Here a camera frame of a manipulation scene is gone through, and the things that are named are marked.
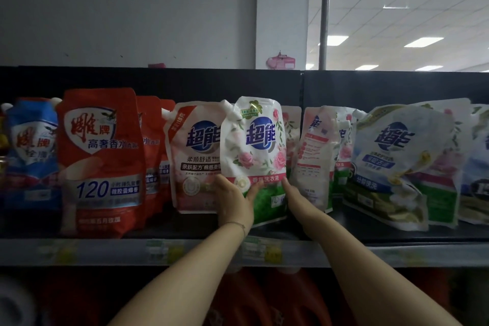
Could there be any person's right hand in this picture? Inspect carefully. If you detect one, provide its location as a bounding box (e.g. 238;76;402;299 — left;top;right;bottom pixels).
281;176;325;231

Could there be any person's left hand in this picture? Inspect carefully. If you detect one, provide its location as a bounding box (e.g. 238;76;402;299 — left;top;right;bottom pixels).
213;173;265;237

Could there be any white Chaoneng detergent pouch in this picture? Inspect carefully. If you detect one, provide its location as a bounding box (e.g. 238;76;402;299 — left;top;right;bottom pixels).
161;100;230;214

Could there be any white red Chaoneng pouch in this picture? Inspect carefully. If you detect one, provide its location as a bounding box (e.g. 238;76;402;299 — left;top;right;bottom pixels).
299;105;341;214

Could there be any dark metal shelf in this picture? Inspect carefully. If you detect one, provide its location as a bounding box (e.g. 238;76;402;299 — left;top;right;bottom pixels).
0;66;489;326

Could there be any blue Diao detergent pouch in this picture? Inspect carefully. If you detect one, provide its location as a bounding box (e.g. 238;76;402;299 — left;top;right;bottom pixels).
2;97;63;211

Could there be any person's right forearm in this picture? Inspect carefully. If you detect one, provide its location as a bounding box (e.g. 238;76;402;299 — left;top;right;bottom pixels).
302;211;463;326

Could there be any person's left forearm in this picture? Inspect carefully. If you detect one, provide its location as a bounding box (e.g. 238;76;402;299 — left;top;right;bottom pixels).
108;222;247;326

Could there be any white detergent jug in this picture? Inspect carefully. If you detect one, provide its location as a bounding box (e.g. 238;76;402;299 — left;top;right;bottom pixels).
0;280;37;326

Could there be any yellow price label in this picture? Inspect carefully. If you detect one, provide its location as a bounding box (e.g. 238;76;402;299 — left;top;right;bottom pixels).
386;247;425;265
146;239;186;263
244;237;283;263
38;241;77;263

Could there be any pink bagged item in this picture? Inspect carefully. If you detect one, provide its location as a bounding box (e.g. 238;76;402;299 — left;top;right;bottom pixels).
266;52;296;70

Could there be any grey vertical pole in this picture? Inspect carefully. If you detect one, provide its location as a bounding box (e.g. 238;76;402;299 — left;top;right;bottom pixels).
319;0;333;70

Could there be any thin chain bracelet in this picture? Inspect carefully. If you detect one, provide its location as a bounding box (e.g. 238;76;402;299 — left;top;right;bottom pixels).
223;221;247;238

